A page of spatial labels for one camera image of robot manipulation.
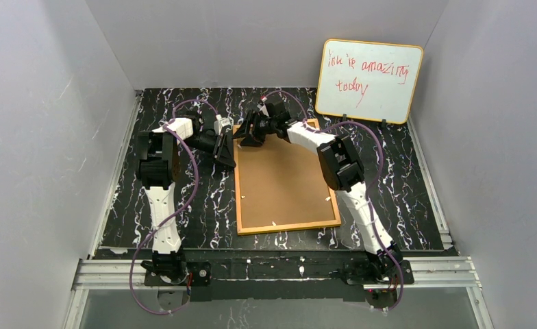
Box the brown backing board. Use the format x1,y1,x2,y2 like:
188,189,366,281
237,123,336,230

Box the yellow wooden picture frame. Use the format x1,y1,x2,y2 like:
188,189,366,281
232,119,343,236

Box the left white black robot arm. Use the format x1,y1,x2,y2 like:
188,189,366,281
136,112,236,280

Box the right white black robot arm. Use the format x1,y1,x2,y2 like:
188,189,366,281
234,101,403,277

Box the whiteboard with red writing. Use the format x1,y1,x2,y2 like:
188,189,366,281
314,38,424,125

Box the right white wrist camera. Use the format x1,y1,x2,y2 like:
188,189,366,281
257,100,271,117

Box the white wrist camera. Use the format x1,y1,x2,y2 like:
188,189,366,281
257,100,271,117
214,114,234,135

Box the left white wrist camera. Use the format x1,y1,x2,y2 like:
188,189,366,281
214,114,234,135

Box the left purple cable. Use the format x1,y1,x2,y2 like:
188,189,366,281
129,99,222,316

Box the purple cable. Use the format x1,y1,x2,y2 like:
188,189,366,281
129,99,222,316
260,90,405,313

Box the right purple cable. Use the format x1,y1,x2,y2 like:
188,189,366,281
260,90,405,313

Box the aluminium rail with black bases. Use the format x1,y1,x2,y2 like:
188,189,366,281
72,249,482,301

